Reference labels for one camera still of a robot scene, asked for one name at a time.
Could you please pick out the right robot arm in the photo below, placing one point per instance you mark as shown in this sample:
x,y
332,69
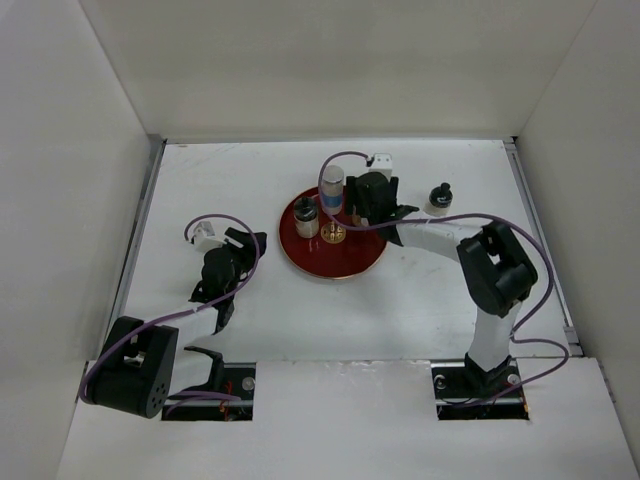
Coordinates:
x,y
497,271

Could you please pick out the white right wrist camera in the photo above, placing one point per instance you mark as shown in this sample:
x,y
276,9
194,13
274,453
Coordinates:
x,y
381,163

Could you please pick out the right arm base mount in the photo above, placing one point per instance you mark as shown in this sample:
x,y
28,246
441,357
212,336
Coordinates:
x,y
458,399

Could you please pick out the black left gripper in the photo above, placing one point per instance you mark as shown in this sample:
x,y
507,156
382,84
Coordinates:
x,y
247,255

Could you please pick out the black cap grinder bottle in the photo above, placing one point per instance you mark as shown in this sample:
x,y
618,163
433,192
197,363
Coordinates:
x,y
439,200
306,217

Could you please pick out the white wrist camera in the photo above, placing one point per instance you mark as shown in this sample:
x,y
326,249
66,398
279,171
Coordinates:
x,y
381,163
204,238

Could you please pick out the tall blue label spice jar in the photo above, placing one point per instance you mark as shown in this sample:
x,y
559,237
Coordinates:
x,y
331,189

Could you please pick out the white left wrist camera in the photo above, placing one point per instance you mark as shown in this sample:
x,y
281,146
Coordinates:
x,y
204,238

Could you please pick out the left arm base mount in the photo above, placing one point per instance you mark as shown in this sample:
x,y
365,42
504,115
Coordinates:
x,y
228,396

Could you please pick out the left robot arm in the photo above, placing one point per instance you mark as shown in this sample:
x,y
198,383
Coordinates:
x,y
143,364

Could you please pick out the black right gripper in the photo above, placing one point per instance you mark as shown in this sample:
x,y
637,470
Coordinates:
x,y
352,191

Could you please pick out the red round tray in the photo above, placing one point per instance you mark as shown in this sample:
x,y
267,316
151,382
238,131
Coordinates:
x,y
333,253

